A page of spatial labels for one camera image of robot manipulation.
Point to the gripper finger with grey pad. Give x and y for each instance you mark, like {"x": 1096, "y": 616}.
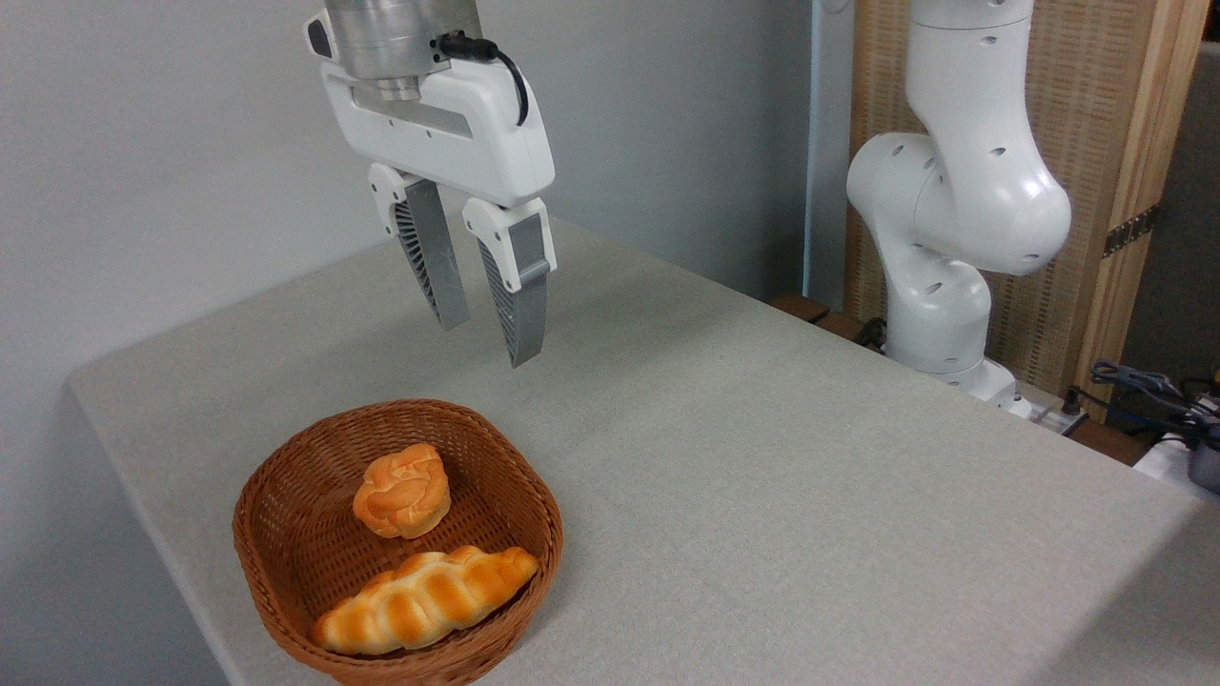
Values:
{"x": 434, "y": 248}
{"x": 526, "y": 248}

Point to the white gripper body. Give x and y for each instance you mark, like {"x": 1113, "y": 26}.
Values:
{"x": 457, "y": 133}

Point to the round knotted bread roll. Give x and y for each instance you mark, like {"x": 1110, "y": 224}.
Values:
{"x": 402, "y": 491}

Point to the long braided bread loaf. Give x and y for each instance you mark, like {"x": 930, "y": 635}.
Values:
{"x": 424, "y": 600}

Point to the brown wicker basket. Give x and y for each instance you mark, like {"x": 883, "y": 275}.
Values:
{"x": 305, "y": 534}

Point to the black plug with white socket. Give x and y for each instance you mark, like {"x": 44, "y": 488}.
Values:
{"x": 1072, "y": 402}

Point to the metal screen hinge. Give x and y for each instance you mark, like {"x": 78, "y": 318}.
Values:
{"x": 1130, "y": 231}

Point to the grey container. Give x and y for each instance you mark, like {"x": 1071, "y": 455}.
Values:
{"x": 1207, "y": 465}

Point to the white vertical wall duct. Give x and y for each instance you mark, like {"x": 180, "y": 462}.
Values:
{"x": 813, "y": 143}

